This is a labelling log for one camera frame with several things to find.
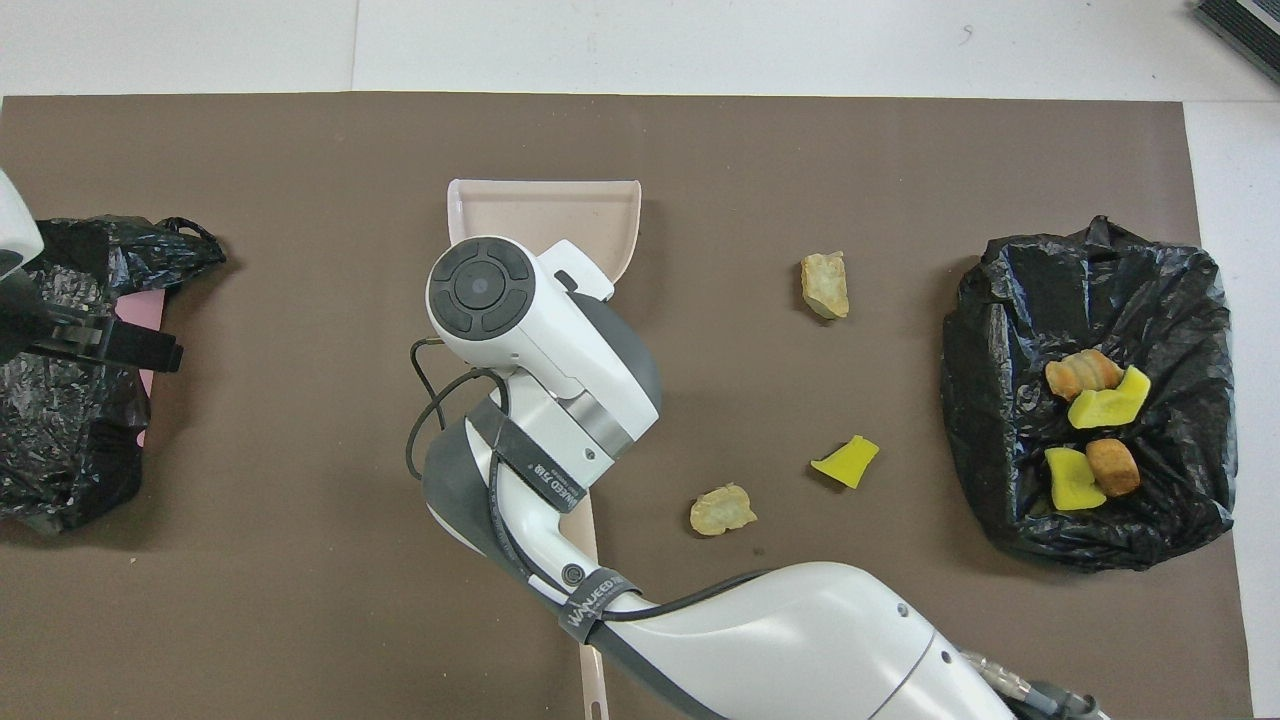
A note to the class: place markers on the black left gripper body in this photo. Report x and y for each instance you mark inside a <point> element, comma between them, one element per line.
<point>20,320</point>

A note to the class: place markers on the beige plastic dustpan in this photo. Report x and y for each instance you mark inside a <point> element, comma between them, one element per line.
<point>545,215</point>

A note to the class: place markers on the beige brush with black bristles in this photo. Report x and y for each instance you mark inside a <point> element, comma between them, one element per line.
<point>597,680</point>

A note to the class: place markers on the small beige sponge piece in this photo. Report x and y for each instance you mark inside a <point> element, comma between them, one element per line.
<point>721,510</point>

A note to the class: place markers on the long beige sponge piece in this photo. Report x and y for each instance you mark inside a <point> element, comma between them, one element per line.
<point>825,285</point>

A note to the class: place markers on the yellow sponge wedge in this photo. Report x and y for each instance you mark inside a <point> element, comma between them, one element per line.
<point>847,462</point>

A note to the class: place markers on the yellow sponge chunk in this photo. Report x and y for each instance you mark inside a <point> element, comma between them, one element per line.
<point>1070,482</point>

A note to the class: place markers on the orange tinted beige sponge piece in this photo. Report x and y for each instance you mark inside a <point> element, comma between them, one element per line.
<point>1082,373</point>

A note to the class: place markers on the notched yellow sponge piece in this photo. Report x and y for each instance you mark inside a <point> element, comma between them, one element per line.
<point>1108,405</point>

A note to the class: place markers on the brown sponge lump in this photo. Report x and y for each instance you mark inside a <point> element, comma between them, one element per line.
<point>1115,467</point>

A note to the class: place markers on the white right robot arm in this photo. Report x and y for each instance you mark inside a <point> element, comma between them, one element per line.
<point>560,340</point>

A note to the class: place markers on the pink plastic bin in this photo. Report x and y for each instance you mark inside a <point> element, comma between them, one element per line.
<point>145,310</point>

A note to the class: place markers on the black bag lined bin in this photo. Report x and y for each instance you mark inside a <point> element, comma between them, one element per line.
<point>1000,400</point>

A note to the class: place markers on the brown table mat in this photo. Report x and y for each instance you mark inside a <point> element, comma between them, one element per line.
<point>300,150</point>

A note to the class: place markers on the dark ribbed device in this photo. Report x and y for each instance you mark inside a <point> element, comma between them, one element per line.
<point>1250,25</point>

